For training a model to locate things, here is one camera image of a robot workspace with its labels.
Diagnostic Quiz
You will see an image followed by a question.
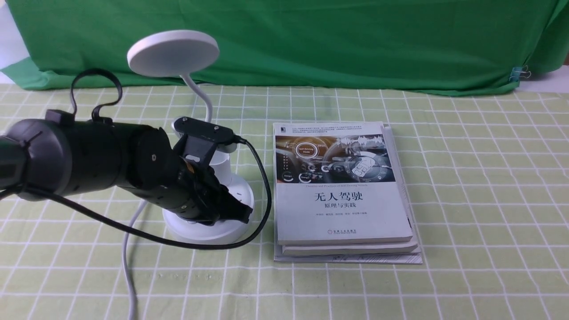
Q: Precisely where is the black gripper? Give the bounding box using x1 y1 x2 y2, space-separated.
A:
154 156 251 226

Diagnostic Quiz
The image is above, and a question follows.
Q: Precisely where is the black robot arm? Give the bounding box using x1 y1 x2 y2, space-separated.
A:
0 110 253 226

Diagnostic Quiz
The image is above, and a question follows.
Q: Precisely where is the white desk lamp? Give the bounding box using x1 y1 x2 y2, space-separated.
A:
127 30 254 246

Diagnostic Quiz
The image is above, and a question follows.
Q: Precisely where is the top book self-driving cover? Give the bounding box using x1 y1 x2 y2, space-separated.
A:
272 122 413 246

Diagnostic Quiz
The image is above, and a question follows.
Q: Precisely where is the bottom white book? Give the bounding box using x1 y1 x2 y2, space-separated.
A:
273 126 423 265

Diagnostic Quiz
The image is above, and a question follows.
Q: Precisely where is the green checkered tablecloth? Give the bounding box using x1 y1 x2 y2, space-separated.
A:
0 86 569 320

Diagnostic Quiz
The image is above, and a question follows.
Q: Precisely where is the green backdrop cloth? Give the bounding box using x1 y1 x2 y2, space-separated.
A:
1 0 568 96

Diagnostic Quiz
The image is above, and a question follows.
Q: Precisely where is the teal binder clip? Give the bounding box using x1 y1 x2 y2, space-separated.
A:
509 65 532 83

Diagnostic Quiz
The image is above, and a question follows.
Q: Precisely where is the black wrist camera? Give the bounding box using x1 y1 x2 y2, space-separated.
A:
172 117 238 166

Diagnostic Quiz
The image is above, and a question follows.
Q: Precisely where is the white lamp power cable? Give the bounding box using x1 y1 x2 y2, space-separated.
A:
121 200 148 320

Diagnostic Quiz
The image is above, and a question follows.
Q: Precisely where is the black camera cable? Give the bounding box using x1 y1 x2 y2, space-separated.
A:
0 68 272 250

